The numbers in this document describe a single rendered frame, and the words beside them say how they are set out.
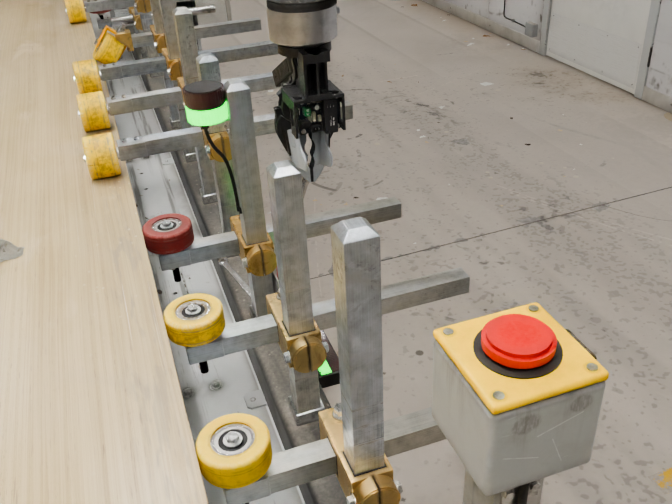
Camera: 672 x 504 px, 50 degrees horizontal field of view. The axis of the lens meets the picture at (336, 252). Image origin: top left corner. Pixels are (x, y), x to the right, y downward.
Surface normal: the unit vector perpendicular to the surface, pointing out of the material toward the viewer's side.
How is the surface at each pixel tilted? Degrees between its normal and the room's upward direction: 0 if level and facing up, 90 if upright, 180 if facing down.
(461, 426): 90
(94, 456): 0
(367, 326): 90
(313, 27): 90
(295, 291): 90
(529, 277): 0
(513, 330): 0
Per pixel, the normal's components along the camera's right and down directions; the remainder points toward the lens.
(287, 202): 0.33, 0.49
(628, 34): -0.93, 0.23
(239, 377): -0.05, -0.84
